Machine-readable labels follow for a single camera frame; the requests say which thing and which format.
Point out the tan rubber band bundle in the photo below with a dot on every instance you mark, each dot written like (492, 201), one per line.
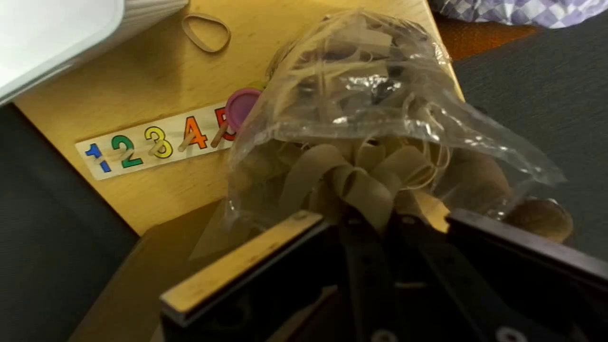
(367, 191)

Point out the purple patterned cloth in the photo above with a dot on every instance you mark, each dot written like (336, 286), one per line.
(519, 12)

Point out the brown cardboard box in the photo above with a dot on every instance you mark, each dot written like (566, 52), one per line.
(239, 259)

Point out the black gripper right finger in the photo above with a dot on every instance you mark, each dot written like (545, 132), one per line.
(462, 297)

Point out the orange chair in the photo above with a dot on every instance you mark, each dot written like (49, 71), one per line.
(481, 39)

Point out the white plastic bin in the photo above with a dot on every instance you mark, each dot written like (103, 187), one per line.
(49, 39)

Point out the purple round puzzle knob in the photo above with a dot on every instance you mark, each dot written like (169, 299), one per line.
(239, 107)

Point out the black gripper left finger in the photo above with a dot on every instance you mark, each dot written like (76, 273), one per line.
(370, 286)

